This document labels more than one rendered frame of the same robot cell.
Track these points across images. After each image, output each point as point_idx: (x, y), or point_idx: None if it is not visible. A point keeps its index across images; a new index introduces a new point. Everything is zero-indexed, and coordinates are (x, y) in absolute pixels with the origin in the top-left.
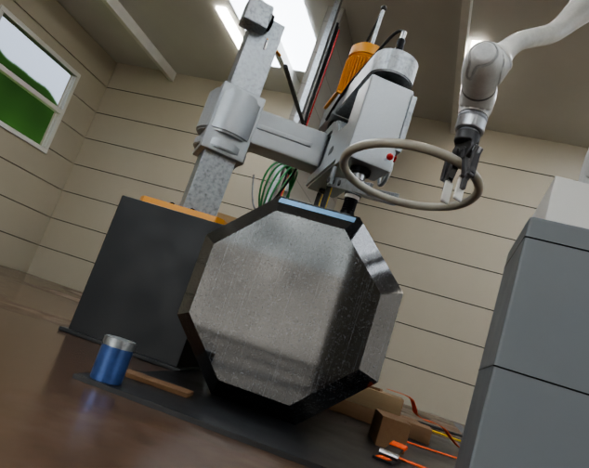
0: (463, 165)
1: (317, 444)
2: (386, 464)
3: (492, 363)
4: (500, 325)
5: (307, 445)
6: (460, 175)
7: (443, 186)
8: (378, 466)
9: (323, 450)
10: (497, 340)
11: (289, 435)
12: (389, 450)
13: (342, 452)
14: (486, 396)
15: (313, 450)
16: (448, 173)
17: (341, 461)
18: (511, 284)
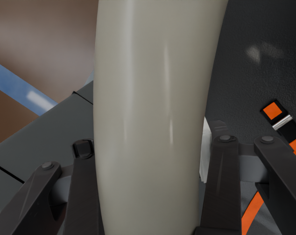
0: (82, 196)
1: (275, 33)
2: (258, 105)
3: (79, 96)
4: (81, 121)
5: (259, 15)
6: (84, 141)
7: (225, 132)
8: (241, 86)
9: (251, 30)
10: (79, 109)
11: (283, 2)
12: (285, 124)
13: (264, 58)
14: (85, 86)
15: (240, 13)
16: (219, 162)
17: (222, 35)
18: (46, 133)
